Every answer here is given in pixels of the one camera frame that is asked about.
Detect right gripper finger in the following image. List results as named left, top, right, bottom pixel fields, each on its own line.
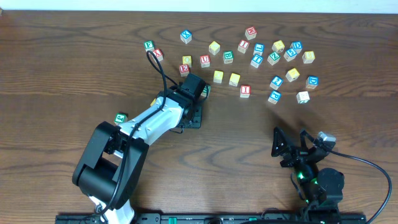
left=271, top=127, right=294, bottom=157
left=300, top=129, right=315, bottom=152

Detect red i block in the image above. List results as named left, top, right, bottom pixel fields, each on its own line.
left=238, top=40, right=249, bottom=54
left=240, top=85, right=251, bottom=98

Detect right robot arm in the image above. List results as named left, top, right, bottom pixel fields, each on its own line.
left=271, top=127, right=345, bottom=223

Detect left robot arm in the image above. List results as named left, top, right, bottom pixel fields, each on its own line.
left=72, top=73, right=207, bottom=223

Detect green R block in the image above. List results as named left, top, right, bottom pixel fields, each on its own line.
left=201, top=85, right=211, bottom=98

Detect red E block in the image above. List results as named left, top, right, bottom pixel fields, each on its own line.
left=178, top=64, right=190, bottom=77

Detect yellow block upper left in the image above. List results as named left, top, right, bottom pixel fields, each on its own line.
left=182, top=55, right=192, bottom=68

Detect yellow block centre left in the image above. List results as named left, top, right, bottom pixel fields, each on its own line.
left=213, top=70, right=224, bottom=83

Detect red U block upper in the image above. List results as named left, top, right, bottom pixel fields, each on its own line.
left=200, top=55, right=211, bottom=68

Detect yellow block centre right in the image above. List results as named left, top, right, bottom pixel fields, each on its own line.
left=229, top=73, right=241, bottom=86

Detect yellow block top centre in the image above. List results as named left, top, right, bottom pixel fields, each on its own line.
left=209, top=41, right=221, bottom=55

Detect green B block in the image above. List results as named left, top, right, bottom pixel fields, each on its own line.
left=223, top=50, right=234, bottom=63

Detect red Y block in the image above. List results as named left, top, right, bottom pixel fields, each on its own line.
left=152, top=49, right=164, bottom=61

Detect plain white wooden block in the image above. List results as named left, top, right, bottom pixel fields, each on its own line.
left=296, top=91, right=310, bottom=104

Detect blue P block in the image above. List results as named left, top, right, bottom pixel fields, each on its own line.
left=268, top=90, right=282, bottom=105

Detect blue X block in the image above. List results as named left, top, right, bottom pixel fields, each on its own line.
left=180, top=30, right=192, bottom=44

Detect green F block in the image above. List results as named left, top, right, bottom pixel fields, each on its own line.
left=144, top=40, right=155, bottom=52

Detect blue 2 block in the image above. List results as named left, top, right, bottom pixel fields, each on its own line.
left=270, top=76, right=284, bottom=90

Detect blue D block right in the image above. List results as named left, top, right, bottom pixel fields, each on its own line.
left=305, top=76, right=319, bottom=89

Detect blue d block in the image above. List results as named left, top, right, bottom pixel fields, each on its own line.
left=290, top=41, right=303, bottom=54
left=305, top=76, right=319, bottom=89

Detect blue T block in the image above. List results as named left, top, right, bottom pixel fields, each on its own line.
left=251, top=54, right=264, bottom=68

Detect yellow block right middle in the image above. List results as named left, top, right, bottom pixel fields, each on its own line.
left=285, top=68, right=300, bottom=82

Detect blue L block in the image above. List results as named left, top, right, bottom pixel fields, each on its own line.
left=253, top=43, right=265, bottom=56

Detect green J block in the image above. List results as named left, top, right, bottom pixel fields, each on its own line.
left=114, top=113, right=128, bottom=125

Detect red W block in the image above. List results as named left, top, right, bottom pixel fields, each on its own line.
left=245, top=26, right=257, bottom=40

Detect green Z block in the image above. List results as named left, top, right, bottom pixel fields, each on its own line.
left=267, top=52, right=280, bottom=65

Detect yellow B block far right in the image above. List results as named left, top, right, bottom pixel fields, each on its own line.
left=302, top=51, right=315, bottom=64

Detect blue S block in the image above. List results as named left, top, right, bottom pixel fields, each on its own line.
left=284, top=48, right=297, bottom=62

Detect yellow block top right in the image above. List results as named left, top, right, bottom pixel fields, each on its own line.
left=272, top=40, right=285, bottom=54

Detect blue D block upper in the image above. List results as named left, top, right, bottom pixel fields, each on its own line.
left=290, top=41, right=303, bottom=54

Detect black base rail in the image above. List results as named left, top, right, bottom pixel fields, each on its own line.
left=55, top=212, right=368, bottom=224

